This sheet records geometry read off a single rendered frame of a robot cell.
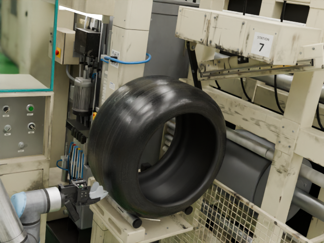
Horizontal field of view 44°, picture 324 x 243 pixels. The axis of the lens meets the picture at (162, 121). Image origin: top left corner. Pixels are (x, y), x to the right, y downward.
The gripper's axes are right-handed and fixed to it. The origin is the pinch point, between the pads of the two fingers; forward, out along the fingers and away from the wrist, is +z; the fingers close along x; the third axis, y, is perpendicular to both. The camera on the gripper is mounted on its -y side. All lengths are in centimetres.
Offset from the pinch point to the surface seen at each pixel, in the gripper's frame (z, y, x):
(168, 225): 34.1, -21.5, -2.7
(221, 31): 44, 69, -4
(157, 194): 33.1, -10.1, 7.3
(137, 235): 13.1, -17.5, -8.6
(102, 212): 9.7, -20.4, 17.0
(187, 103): 25, 42, -12
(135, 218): 11.8, -9.9, -6.9
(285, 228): 59, -2, -47
